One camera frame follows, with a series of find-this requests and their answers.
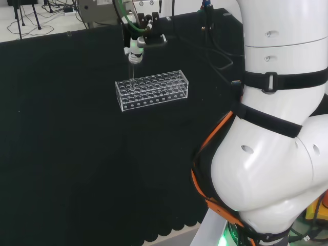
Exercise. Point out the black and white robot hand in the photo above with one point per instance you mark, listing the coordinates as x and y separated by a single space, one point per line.
135 51

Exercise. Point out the clear glass test tube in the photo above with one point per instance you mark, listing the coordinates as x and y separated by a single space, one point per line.
132 74

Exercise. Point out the clear plastic test tube rack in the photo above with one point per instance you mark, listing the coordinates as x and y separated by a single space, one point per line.
153 92

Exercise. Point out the grey metal box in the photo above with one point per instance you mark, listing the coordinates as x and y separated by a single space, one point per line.
94 12

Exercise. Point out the white power strip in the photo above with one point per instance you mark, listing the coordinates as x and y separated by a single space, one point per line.
68 12

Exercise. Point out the black bench cloth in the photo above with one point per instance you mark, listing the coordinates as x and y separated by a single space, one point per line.
77 153

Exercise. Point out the black tripod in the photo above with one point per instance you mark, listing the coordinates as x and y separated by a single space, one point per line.
18 23

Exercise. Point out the yellow stop button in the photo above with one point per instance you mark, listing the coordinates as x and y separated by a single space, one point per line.
311 211

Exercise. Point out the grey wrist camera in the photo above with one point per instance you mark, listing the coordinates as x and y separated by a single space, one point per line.
156 41

